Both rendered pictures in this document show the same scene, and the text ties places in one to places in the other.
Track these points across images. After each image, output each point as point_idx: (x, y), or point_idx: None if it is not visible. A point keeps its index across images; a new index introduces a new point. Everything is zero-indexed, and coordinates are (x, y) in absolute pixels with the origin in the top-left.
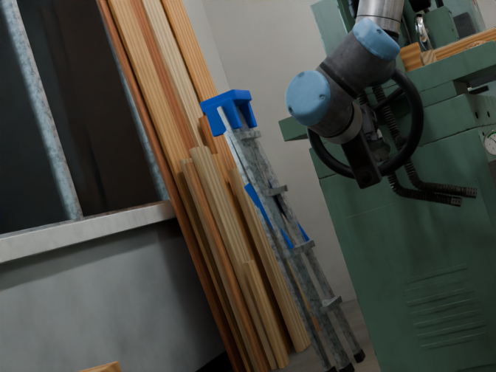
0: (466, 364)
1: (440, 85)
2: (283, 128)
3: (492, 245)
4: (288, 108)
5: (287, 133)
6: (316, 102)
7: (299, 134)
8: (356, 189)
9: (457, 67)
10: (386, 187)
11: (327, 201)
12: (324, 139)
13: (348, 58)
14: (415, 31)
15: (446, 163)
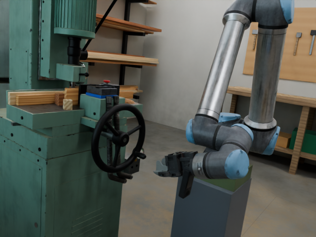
0: None
1: None
2: (35, 120)
3: (114, 197)
4: (237, 170)
5: (36, 124)
6: (247, 170)
7: (44, 127)
8: (67, 168)
9: (129, 112)
10: (82, 168)
11: (47, 174)
12: (59, 133)
13: (249, 147)
14: None
15: None
